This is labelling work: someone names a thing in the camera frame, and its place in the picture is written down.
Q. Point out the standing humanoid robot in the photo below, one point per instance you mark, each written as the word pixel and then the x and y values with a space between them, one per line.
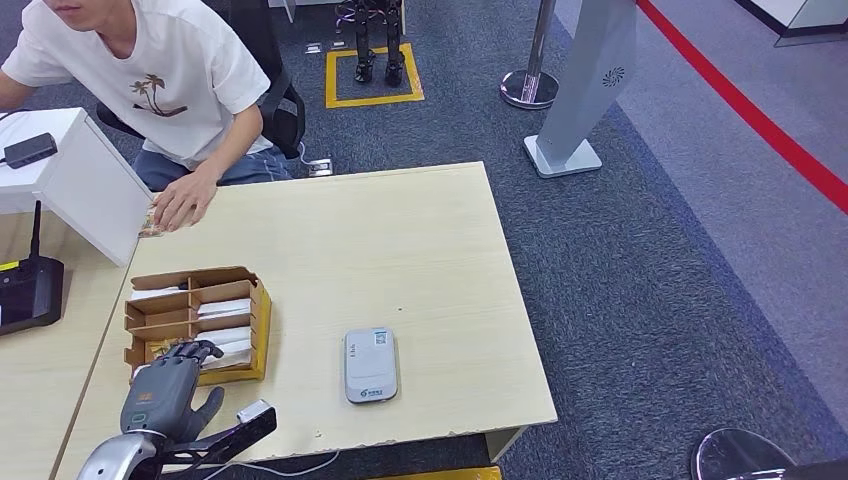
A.
pixel 362 40

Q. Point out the white counter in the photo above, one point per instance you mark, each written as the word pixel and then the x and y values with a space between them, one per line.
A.
pixel 815 13

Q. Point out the black office chair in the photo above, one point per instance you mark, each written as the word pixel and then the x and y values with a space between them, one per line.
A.
pixel 286 119

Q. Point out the small black device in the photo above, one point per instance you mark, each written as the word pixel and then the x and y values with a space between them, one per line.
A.
pixel 30 150

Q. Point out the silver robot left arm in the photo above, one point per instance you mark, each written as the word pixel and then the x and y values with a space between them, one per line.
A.
pixel 116 457

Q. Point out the brown cardboard organizer box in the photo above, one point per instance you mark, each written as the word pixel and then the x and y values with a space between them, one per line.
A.
pixel 262 318

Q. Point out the metal floor socket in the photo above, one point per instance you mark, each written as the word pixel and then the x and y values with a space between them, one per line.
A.
pixel 338 45
pixel 320 167
pixel 312 48

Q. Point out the white cabinet box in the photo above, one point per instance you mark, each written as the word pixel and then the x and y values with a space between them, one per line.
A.
pixel 79 192

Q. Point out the stack of gold cards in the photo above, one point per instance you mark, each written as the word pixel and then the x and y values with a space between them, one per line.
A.
pixel 146 230

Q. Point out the round chrome base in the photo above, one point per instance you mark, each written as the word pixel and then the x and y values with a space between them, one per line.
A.
pixel 736 455

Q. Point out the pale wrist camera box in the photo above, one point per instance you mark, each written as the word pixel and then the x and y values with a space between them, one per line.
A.
pixel 254 411

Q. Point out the person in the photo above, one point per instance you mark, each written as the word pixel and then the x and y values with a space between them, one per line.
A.
pixel 172 66

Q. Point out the person's left forearm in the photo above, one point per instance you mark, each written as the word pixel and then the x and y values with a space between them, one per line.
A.
pixel 232 149

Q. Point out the grey card reader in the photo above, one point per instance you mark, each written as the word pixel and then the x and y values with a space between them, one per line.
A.
pixel 370 368

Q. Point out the person's left hand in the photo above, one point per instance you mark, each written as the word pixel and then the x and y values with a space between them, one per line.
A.
pixel 187 202

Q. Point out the chrome stanchion post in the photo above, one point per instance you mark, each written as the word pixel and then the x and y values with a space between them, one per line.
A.
pixel 529 87

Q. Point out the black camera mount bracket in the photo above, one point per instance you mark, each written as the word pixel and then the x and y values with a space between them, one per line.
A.
pixel 245 434

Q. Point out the grey slanted pillar stand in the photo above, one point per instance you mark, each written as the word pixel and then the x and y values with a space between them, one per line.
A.
pixel 584 80

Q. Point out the white card sleeve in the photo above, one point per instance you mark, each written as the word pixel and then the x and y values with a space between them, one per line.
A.
pixel 154 293
pixel 224 307
pixel 225 335
pixel 232 358

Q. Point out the black router with antenna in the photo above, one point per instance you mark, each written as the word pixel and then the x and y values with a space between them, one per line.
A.
pixel 30 298

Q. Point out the gold key card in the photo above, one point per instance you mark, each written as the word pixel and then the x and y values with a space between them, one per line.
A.
pixel 159 350

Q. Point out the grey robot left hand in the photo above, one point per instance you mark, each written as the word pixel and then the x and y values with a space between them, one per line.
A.
pixel 162 397

